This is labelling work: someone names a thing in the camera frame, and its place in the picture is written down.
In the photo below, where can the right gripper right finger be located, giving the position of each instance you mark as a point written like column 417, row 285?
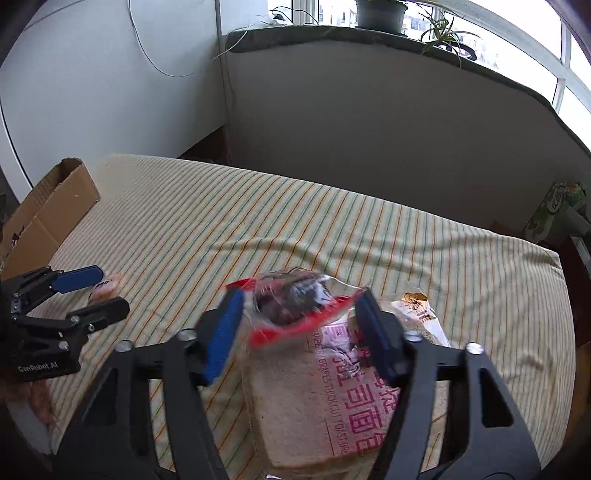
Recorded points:
column 485, row 435

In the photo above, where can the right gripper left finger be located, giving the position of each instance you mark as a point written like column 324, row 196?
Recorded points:
column 110, row 435

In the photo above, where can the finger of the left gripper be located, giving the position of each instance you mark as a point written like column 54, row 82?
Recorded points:
column 99, row 316
column 70, row 281

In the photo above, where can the pink small candy packet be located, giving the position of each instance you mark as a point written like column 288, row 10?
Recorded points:
column 107, row 289

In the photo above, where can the bagged toast bread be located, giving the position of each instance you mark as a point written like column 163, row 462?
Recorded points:
column 317, row 405

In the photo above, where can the chocolate cake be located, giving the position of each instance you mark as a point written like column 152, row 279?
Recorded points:
column 287, row 305

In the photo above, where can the person left hand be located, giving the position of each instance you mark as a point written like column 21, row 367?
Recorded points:
column 40, row 402

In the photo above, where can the brown cardboard box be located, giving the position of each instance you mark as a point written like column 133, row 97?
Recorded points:
column 46, row 217

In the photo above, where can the striped table cloth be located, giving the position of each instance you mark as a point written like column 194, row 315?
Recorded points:
column 178, row 231

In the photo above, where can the white cabinet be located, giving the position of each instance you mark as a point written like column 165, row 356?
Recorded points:
column 90, row 78

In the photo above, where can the red storage box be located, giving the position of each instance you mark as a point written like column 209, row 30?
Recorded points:
column 575, row 261

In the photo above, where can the green shopping bag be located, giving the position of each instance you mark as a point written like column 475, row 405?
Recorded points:
column 561, row 213

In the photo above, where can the potted spider plant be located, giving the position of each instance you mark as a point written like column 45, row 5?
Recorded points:
column 381, row 15

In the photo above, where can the small trailing plant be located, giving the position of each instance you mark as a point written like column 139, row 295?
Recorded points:
column 441, row 34

